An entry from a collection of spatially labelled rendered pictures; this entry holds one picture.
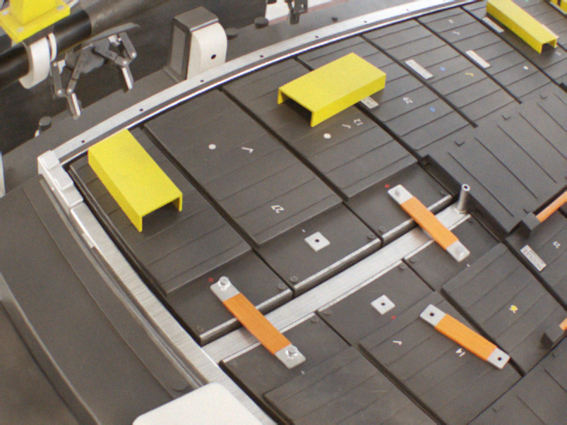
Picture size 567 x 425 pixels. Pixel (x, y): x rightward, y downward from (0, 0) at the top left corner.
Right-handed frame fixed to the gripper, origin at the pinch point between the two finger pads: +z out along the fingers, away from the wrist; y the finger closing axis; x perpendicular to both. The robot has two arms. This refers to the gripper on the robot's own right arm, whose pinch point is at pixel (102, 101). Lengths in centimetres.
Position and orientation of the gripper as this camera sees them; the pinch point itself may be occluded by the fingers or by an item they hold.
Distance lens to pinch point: 139.4
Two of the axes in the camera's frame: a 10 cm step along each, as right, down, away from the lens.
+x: 4.6, -1.4, -8.8
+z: 4.1, 9.1, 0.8
